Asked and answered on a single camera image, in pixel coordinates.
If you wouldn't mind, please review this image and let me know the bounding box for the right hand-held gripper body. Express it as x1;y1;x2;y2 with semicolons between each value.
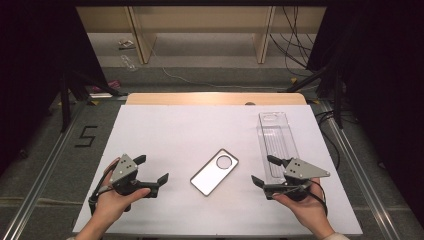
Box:
263;157;332;202

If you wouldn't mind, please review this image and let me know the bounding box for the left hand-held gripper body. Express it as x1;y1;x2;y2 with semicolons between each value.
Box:
109;153;159;199

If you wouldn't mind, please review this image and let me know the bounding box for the clear plastic tray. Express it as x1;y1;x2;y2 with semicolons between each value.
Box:
256;111;301;186

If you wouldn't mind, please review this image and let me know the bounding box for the person's left hand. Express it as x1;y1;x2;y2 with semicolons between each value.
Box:
89;157;152;231

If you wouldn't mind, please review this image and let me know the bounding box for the person's right hand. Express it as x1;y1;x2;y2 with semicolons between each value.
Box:
271;178;336;238

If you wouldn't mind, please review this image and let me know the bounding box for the white board sheet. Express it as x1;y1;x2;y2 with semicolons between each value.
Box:
72;104;364;236

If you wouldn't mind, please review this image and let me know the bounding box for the pink item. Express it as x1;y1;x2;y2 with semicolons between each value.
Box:
91;79;121;94

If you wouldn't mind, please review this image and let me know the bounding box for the black stand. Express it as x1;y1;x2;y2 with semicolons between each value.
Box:
285;64;345;130
59;66;129;133

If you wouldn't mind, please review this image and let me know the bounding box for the clear plastic item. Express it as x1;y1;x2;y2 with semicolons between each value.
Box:
120;54;138;72

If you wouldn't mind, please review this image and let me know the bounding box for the small grey floor item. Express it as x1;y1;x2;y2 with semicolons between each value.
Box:
117;38;136;51

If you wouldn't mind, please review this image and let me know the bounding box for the dark curtain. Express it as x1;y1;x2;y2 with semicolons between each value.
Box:
305;0;424;229
0;0;110;176

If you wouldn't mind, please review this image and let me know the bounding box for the light wooden bench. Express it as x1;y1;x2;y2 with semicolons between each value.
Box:
75;5;327;65

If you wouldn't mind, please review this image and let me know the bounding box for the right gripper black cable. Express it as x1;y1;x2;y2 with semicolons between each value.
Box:
308;181;329;216

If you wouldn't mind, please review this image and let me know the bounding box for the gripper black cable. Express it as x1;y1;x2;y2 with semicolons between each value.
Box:
308;181;329;216
88;163;116;215

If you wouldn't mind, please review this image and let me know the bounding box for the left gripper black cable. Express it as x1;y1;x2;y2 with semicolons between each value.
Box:
88;163;116;215

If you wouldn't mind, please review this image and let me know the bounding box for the aluminium rail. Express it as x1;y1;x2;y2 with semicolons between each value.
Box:
318;99;403;240
0;99;89;240

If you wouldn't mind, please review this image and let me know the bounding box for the bundle of black cables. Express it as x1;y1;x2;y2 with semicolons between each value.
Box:
269;5;318;78

